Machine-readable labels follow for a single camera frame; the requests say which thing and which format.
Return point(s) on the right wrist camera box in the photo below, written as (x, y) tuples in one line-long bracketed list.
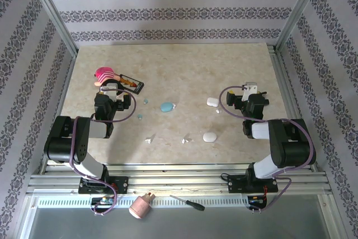
[(249, 90)]

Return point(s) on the aluminium frame rail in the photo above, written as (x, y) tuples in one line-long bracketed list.
[(181, 180)]

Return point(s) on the doll with pink hat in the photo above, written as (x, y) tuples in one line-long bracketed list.
[(104, 74)]

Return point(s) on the electronics board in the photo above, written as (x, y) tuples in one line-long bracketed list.
[(104, 200), (256, 201)]

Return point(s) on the aluminium side rail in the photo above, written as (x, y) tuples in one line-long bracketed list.
[(66, 82), (278, 62)]

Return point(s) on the grey metal sheet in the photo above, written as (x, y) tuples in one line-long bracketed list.
[(195, 225)]

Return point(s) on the left electronics board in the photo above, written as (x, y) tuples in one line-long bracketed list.
[(104, 200)]

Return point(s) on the white rectangular earbud case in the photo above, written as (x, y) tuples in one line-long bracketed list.
[(212, 102)]

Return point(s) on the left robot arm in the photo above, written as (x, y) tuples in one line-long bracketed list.
[(64, 144)]

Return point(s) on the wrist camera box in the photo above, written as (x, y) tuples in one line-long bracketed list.
[(249, 90), (112, 94)]

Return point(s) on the white stemmed earbud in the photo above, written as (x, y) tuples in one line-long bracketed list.
[(183, 140), (147, 140)]

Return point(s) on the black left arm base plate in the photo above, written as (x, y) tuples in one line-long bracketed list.
[(121, 184)]

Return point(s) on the pink cylinder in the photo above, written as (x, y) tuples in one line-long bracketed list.
[(140, 206)]

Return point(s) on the blue earbud case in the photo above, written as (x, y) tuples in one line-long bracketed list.
[(166, 107)]

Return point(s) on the right electronics board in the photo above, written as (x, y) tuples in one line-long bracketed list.
[(256, 201)]

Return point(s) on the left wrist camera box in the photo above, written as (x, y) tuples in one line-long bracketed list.
[(112, 94)]

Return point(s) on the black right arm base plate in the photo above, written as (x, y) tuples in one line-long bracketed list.
[(236, 184)]

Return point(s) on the aluminium frame post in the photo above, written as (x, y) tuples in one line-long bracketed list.
[(299, 12), (56, 18)]

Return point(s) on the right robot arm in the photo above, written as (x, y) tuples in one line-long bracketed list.
[(291, 144)]

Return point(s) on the white oval earbud case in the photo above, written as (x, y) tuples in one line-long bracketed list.
[(209, 137)]

